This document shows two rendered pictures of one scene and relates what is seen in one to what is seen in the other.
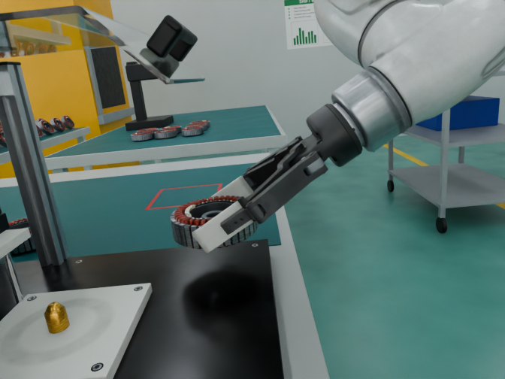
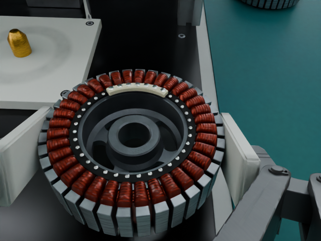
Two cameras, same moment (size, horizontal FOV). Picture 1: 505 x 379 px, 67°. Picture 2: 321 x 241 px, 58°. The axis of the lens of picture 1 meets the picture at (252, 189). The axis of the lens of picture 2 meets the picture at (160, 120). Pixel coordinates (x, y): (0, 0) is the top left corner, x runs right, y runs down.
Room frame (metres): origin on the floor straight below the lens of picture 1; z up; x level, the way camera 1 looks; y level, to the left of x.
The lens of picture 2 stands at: (0.49, -0.06, 0.98)
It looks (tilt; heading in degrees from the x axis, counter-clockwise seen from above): 49 degrees down; 89
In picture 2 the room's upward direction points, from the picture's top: 2 degrees clockwise
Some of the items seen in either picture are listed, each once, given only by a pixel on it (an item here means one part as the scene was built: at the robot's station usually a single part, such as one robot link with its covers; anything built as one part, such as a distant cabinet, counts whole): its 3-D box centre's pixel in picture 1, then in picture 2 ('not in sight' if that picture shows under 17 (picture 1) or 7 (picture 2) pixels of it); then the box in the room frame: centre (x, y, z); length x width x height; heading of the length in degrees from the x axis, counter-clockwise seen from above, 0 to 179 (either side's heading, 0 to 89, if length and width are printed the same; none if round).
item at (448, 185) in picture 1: (457, 134); not in sight; (2.51, -1.39, 0.51); 1.01 x 0.60 x 1.01; 179
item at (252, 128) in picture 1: (198, 177); not in sight; (2.60, 0.36, 0.38); 1.85 x 1.10 x 0.75; 179
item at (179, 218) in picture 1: (214, 219); (134, 141); (0.48, 0.05, 0.83); 0.11 x 0.11 x 0.04
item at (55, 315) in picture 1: (55, 315); (18, 41); (0.34, 0.21, 0.80); 0.02 x 0.02 x 0.03
